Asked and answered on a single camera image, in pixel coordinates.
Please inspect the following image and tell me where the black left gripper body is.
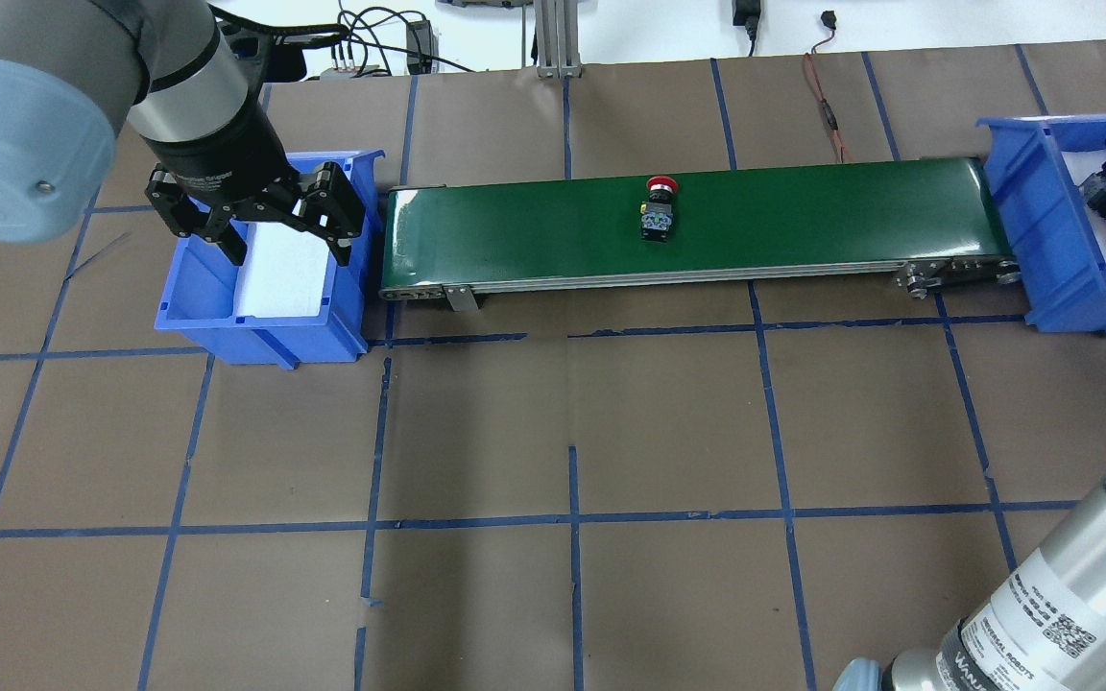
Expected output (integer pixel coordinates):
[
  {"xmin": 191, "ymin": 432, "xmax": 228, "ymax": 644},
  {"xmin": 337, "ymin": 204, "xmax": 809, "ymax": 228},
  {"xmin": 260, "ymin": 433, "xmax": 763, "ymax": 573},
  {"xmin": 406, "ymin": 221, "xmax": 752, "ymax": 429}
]
[{"xmin": 144, "ymin": 115, "xmax": 368, "ymax": 247}]

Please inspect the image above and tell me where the red push button switch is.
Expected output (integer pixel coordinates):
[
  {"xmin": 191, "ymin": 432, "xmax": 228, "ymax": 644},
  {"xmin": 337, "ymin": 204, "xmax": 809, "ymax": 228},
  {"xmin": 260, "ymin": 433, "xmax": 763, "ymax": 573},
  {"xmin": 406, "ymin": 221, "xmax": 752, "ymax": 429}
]
[{"xmin": 639, "ymin": 176, "xmax": 679, "ymax": 242}]

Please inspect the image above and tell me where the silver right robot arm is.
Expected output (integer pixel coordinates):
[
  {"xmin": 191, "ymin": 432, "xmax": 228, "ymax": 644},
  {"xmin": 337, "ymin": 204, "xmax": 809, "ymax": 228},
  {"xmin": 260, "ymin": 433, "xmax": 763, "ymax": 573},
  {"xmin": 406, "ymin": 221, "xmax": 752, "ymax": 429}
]
[{"xmin": 835, "ymin": 114, "xmax": 1106, "ymax": 690}]

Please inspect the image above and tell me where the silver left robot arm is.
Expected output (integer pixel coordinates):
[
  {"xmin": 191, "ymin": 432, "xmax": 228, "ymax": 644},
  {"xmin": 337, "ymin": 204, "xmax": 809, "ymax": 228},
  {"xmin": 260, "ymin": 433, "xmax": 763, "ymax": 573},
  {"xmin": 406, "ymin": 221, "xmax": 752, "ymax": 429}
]
[{"xmin": 0, "ymin": 1, "xmax": 371, "ymax": 266}]

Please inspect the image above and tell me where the white foam pad left bin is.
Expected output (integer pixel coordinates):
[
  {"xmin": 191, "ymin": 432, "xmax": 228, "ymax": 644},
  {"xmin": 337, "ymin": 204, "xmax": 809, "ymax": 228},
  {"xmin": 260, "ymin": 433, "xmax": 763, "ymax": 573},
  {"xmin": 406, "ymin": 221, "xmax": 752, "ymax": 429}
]
[{"xmin": 232, "ymin": 223, "xmax": 337, "ymax": 320}]

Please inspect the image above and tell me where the blue left plastic bin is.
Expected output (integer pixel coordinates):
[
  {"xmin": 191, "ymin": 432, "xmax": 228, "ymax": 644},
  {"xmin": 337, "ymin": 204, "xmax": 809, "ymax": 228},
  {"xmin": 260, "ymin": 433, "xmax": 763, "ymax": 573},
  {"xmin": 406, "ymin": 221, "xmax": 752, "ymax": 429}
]
[{"xmin": 154, "ymin": 149, "xmax": 385, "ymax": 370}]

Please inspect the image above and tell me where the blue plastic bin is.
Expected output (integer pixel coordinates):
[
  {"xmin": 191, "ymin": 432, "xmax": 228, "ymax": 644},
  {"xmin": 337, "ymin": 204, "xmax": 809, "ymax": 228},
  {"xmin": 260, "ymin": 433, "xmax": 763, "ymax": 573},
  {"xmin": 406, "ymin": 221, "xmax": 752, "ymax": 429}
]
[
  {"xmin": 154, "ymin": 149, "xmax": 385, "ymax": 370},
  {"xmin": 980, "ymin": 114, "xmax": 1106, "ymax": 334}
]

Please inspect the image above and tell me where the blue right plastic bin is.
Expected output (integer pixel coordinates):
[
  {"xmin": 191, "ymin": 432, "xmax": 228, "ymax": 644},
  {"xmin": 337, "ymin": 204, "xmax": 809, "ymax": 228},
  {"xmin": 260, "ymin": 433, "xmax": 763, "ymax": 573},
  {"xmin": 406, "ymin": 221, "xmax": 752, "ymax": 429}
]
[{"xmin": 980, "ymin": 114, "xmax": 1106, "ymax": 334}]

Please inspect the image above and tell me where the black power adapter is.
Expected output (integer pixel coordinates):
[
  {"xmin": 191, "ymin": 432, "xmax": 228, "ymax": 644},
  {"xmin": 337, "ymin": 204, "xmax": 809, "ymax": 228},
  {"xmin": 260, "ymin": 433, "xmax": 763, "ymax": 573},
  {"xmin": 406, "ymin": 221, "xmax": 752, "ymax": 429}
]
[{"xmin": 405, "ymin": 19, "xmax": 438, "ymax": 75}]

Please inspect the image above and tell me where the green conveyor belt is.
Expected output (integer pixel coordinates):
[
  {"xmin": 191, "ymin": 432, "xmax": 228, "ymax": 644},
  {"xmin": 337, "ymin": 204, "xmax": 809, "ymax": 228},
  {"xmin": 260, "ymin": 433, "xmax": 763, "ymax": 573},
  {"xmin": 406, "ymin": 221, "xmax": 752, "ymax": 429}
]
[{"xmin": 380, "ymin": 157, "xmax": 1020, "ymax": 310}]

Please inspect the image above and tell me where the aluminium frame post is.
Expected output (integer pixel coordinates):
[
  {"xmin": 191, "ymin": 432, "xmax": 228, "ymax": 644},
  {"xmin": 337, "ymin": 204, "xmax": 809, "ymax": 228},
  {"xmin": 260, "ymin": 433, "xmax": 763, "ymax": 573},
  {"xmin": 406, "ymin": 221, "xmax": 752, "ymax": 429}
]
[{"xmin": 534, "ymin": 0, "xmax": 583, "ymax": 78}]

